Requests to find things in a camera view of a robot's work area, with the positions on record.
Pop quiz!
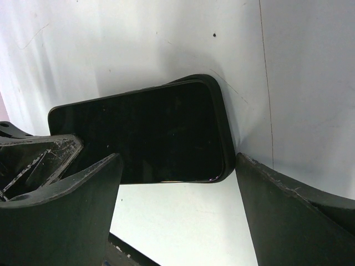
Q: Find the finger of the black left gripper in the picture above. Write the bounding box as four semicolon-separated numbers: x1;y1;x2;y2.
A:
1;135;83;200

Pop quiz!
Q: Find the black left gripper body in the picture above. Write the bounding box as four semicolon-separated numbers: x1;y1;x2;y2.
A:
1;121;33;144

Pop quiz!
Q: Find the black phone case with holes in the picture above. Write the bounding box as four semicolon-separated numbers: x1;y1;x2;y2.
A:
166;74;236;183

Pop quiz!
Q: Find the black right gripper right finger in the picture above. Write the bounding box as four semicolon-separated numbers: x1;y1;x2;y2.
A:
236;153;354;265

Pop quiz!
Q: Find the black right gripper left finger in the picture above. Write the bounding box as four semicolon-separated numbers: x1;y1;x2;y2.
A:
1;154;123;265

